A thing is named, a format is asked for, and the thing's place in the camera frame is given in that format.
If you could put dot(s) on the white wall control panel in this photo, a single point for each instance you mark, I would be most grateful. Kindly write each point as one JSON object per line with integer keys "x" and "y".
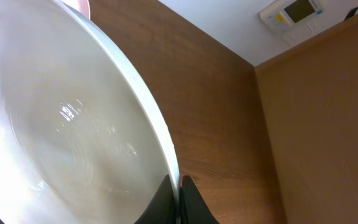
{"x": 282, "y": 16}

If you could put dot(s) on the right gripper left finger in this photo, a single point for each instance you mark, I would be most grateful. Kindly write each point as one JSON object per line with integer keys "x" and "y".
{"x": 162, "y": 208}

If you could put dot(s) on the cream white plate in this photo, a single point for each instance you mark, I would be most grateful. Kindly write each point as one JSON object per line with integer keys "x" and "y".
{"x": 82, "y": 140}

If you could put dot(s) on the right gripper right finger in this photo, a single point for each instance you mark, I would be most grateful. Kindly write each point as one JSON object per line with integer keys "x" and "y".
{"x": 193, "y": 209}

